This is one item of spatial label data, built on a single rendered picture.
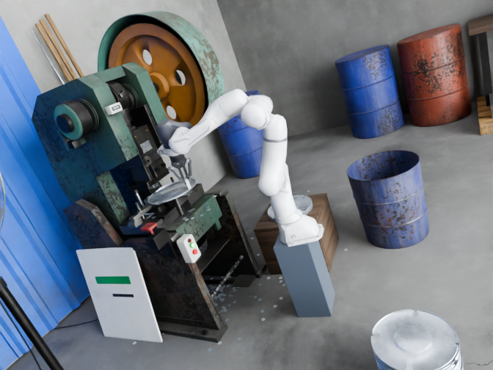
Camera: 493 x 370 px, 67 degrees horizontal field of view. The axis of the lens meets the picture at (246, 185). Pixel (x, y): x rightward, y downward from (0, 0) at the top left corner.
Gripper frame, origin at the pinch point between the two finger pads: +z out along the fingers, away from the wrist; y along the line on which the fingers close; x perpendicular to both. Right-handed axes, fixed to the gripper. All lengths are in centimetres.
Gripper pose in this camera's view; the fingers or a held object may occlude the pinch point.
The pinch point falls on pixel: (187, 183)
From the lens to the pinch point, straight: 203.9
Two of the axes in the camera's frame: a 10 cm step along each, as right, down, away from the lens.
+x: -3.9, -5.1, 7.6
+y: 9.0, -4.0, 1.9
